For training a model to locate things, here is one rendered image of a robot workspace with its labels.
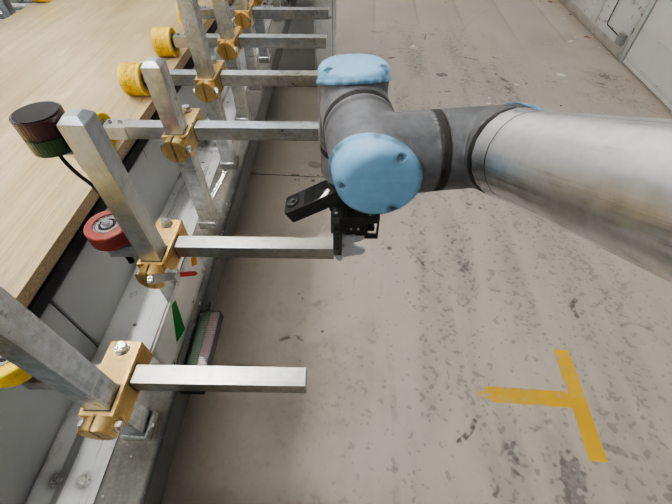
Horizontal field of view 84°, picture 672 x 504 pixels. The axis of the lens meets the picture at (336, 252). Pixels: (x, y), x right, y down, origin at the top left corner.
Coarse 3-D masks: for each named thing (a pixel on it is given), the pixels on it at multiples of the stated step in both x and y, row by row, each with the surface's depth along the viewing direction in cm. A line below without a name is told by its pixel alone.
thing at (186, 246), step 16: (192, 240) 71; (208, 240) 71; (224, 240) 71; (240, 240) 71; (256, 240) 71; (272, 240) 71; (288, 240) 71; (304, 240) 71; (320, 240) 71; (112, 256) 72; (128, 256) 72; (192, 256) 72; (208, 256) 72; (224, 256) 72; (240, 256) 72; (256, 256) 72; (272, 256) 72; (288, 256) 72; (304, 256) 71; (320, 256) 71
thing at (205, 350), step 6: (216, 312) 79; (210, 318) 78; (216, 318) 78; (210, 324) 77; (216, 324) 77; (210, 330) 76; (210, 336) 75; (204, 342) 75; (210, 342) 75; (204, 348) 74; (210, 348) 74; (204, 354) 73; (198, 360) 72; (204, 360) 72
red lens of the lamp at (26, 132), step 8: (64, 112) 48; (48, 120) 46; (56, 120) 47; (16, 128) 46; (24, 128) 45; (32, 128) 45; (40, 128) 46; (48, 128) 46; (56, 128) 47; (24, 136) 46; (32, 136) 46; (40, 136) 46; (48, 136) 47; (56, 136) 47
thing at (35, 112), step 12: (24, 108) 47; (36, 108) 47; (48, 108) 47; (12, 120) 46; (24, 120) 45; (36, 120) 45; (60, 156) 52; (72, 168) 53; (84, 180) 54; (96, 192) 56
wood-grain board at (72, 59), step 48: (96, 0) 152; (144, 0) 152; (0, 48) 121; (48, 48) 121; (96, 48) 121; (144, 48) 121; (0, 96) 100; (48, 96) 100; (96, 96) 100; (144, 96) 100; (0, 144) 85; (0, 192) 74; (48, 192) 74; (0, 240) 66; (48, 240) 66
